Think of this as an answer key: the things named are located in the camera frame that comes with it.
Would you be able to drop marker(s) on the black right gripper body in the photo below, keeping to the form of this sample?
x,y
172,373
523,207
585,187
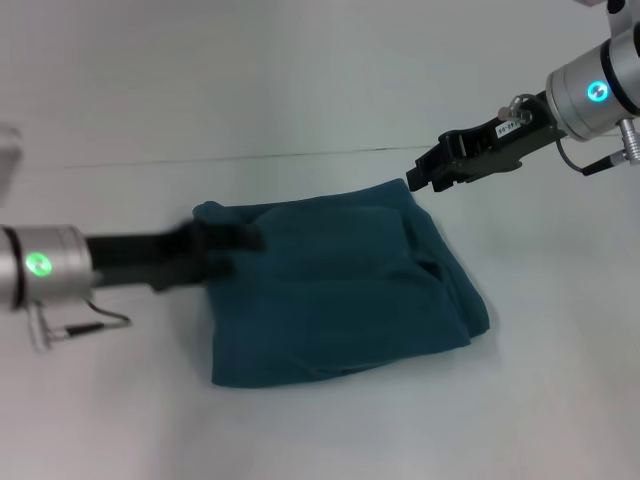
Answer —
x,y
500,145

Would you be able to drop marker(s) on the silver right camera mount bracket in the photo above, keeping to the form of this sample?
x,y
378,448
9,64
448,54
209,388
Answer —
x,y
625,17

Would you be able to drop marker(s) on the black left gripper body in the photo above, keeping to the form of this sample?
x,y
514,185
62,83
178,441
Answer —
x,y
140,257

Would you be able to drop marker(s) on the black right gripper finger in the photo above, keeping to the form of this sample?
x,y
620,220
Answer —
x,y
425,167
447,181

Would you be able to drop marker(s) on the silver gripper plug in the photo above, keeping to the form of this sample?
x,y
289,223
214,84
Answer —
x,y
515,111
40,327

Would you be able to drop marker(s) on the teal blue shirt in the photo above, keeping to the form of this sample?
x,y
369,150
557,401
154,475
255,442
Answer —
x,y
340,290

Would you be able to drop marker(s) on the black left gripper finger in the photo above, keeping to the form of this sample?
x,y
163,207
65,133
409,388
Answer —
x,y
217,267
235,236

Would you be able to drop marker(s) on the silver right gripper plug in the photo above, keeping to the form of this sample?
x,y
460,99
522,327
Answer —
x,y
515,111

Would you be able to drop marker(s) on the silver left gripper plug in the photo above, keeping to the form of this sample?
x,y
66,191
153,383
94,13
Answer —
x,y
40,327

